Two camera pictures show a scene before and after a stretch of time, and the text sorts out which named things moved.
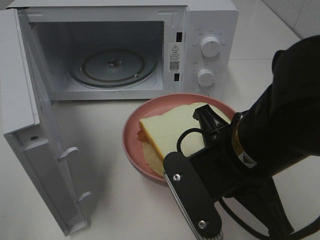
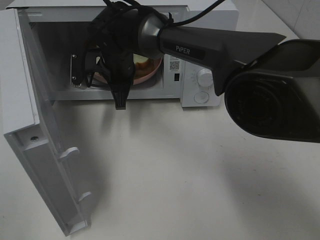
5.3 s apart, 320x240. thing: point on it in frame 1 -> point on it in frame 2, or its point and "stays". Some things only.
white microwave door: x=28 y=121 stays
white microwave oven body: x=131 y=50 stays
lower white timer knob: x=206 y=77 stays
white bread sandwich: x=159 y=133 -> x=143 y=64
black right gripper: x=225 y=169 -> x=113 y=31
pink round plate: x=132 y=147 -> x=103 y=78
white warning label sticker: x=174 y=57 stays
